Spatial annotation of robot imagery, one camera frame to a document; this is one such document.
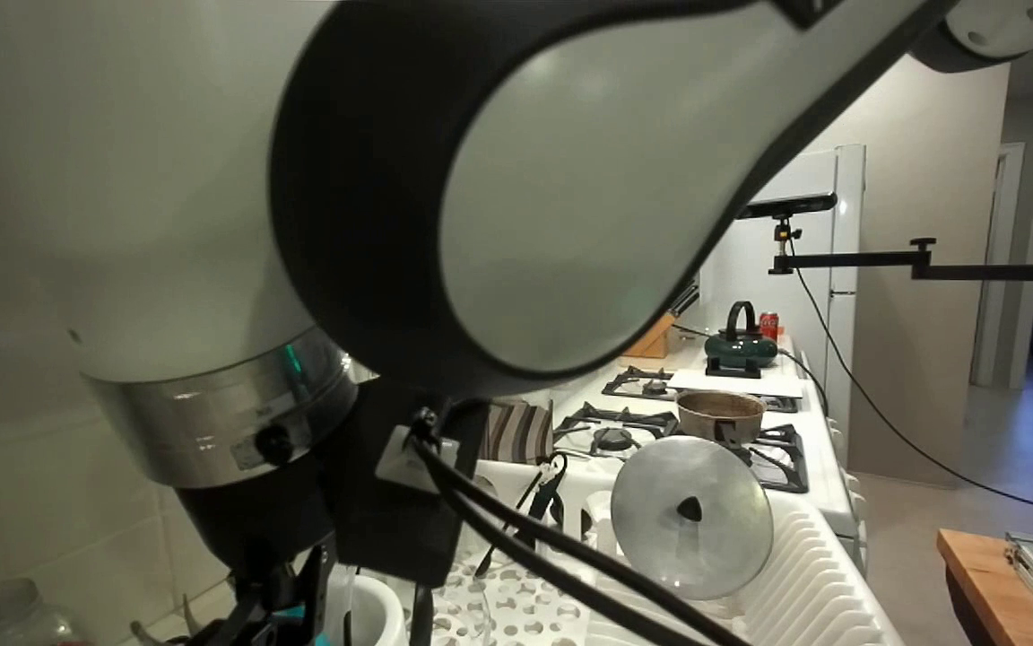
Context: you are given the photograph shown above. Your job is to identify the black ladle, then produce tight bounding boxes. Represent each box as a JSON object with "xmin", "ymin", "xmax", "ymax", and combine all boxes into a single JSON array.
[{"xmin": 469, "ymin": 453, "xmax": 572, "ymax": 585}]

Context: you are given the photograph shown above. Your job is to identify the dark green kettle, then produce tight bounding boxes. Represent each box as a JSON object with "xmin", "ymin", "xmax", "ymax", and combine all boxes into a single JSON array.
[{"xmin": 701, "ymin": 298, "xmax": 786, "ymax": 381}]

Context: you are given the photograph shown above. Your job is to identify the white hallway door frame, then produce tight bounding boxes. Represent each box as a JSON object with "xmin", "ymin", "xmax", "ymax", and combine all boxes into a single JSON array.
[{"xmin": 970, "ymin": 137, "xmax": 1033, "ymax": 395}]

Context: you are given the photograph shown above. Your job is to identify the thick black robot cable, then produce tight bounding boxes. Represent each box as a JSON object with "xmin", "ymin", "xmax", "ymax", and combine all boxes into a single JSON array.
[
  {"xmin": 411, "ymin": 453, "xmax": 678, "ymax": 646},
  {"xmin": 404, "ymin": 430, "xmax": 752, "ymax": 646}
]

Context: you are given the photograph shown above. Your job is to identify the black stereo camera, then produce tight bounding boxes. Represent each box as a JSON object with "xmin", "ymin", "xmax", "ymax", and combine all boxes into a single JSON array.
[{"xmin": 736, "ymin": 189, "xmax": 843, "ymax": 224}]

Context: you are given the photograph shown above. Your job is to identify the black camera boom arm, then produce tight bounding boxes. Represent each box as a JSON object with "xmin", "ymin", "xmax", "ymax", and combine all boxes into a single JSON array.
[{"xmin": 768, "ymin": 234, "xmax": 1033, "ymax": 288}]

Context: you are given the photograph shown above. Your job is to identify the wooden knife block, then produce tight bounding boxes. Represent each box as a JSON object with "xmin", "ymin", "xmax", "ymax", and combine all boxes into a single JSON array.
[{"xmin": 624, "ymin": 310, "xmax": 686, "ymax": 363}]

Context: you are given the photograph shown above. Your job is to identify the glass pot lid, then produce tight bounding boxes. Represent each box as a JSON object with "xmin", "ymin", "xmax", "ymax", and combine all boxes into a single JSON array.
[{"xmin": 607, "ymin": 433, "xmax": 778, "ymax": 603}]

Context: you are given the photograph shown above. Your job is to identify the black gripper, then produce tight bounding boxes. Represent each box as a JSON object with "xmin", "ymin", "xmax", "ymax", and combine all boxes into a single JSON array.
[{"xmin": 173, "ymin": 442, "xmax": 346, "ymax": 646}]

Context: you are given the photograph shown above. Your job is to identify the camera tripod arm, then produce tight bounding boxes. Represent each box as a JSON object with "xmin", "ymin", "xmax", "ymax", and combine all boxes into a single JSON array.
[{"xmin": 786, "ymin": 234, "xmax": 1033, "ymax": 517}]

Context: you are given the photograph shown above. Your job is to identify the white gas stove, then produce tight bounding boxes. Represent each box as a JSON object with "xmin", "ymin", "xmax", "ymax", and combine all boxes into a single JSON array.
[{"xmin": 467, "ymin": 346, "xmax": 868, "ymax": 566}]

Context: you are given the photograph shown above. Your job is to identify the black long-handled utensil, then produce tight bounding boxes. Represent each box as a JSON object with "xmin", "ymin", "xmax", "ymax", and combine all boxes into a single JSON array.
[{"xmin": 404, "ymin": 582, "xmax": 440, "ymax": 646}]

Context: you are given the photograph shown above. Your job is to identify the brown cooking pot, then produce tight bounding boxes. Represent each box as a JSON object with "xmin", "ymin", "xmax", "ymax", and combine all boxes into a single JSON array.
[{"xmin": 673, "ymin": 387, "xmax": 768, "ymax": 450}]

